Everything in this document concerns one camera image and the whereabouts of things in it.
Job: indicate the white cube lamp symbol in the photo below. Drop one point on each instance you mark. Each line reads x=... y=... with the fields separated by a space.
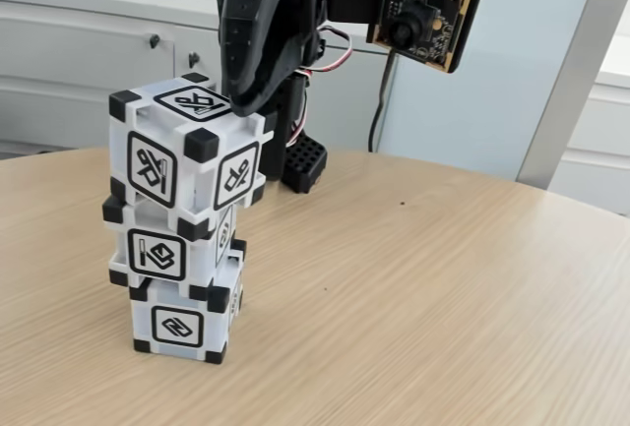
x=147 y=170

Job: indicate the grey metal pillar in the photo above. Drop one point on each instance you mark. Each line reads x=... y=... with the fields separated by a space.
x=566 y=77

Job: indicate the black perforated table clamp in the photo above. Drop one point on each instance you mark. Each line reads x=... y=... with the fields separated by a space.
x=307 y=163

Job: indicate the white cube diamond loop symbol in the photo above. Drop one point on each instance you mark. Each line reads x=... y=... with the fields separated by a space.
x=177 y=327

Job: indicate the white cabinet with key locks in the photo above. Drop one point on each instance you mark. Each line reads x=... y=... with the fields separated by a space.
x=49 y=77

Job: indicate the white drawer cabinet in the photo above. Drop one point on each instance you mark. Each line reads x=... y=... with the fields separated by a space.
x=600 y=150

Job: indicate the black cabinet key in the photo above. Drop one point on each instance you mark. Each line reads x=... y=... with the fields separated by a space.
x=154 y=40
x=193 y=60

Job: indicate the white cube squares symbol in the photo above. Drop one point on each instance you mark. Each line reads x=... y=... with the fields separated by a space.
x=157 y=254

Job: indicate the camera module on black bracket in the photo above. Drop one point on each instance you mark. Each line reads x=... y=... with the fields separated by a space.
x=408 y=27

